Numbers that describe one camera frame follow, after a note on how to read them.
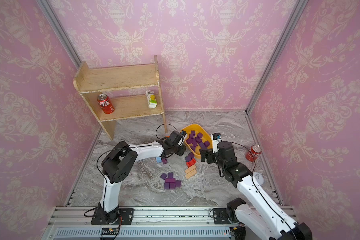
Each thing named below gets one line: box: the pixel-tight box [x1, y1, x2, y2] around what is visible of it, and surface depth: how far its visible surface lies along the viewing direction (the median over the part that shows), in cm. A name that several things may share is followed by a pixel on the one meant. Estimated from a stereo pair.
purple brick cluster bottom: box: [160, 172, 181, 190], surface depth 87 cm
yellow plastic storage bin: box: [181, 123, 213, 159], surface depth 103 cm
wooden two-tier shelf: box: [73, 55, 168, 141], surface depth 83 cm
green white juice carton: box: [145, 89, 158, 109], surface depth 94 cm
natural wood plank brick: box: [184, 164, 197, 180], surface depth 90 cm
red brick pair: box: [186, 158, 196, 168], surface depth 93 cm
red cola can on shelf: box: [97, 93, 115, 114], surface depth 86 cm
